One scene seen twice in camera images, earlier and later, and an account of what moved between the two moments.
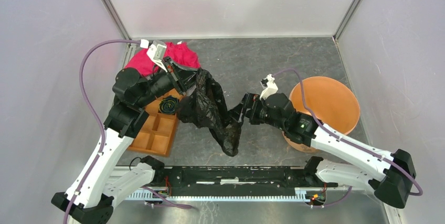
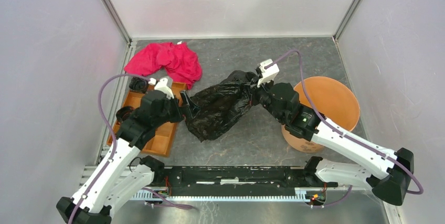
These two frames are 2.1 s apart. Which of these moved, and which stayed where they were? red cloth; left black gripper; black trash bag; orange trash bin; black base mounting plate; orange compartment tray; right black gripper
Moved: left black gripper; right black gripper; black trash bag
Stayed: black base mounting plate; red cloth; orange trash bin; orange compartment tray
